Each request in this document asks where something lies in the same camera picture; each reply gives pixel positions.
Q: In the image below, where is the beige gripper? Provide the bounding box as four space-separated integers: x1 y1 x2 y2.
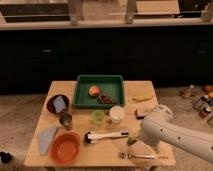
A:
127 138 153 156

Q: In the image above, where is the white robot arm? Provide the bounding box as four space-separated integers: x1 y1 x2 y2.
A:
135 105 213 163

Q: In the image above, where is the red orange bowl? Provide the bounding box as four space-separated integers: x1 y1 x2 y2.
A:
50 132 80 165

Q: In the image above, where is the blue sponge in bowl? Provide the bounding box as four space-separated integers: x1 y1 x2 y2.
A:
53 96 66 113

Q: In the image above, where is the dark brown bowl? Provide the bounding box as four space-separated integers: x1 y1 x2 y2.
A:
46 94 69 115

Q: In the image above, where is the brown black block eraser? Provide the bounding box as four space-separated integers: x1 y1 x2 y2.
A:
135 109 149 120

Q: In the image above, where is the white cup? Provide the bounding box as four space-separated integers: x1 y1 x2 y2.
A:
109 106 125 124

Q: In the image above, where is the yellow banana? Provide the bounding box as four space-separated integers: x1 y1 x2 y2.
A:
132 95 152 102

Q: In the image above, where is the green plastic cup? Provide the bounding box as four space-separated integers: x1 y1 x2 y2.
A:
91 110 105 125

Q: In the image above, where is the dark grapes bunch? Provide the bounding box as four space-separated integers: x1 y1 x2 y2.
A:
97 95 115 104

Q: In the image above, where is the green plastic tray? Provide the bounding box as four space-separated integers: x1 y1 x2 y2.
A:
72 75 125 109

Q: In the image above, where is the peach fruit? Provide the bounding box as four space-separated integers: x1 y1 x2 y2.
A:
88 86 101 97

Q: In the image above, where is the wooden table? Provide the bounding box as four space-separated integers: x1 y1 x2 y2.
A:
24 81 176 168

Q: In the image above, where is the metal cup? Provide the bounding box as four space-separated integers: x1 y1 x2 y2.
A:
59 114 72 130

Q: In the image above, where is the items pile on floor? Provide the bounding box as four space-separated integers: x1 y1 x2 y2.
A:
181 83 213 127

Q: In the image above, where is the light blue cloth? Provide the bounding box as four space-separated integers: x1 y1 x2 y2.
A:
38 125 58 155

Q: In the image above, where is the black object on floor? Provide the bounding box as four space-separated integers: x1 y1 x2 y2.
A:
0 151 12 164

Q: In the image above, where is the white handled brush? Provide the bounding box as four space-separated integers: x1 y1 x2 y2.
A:
84 132 129 144

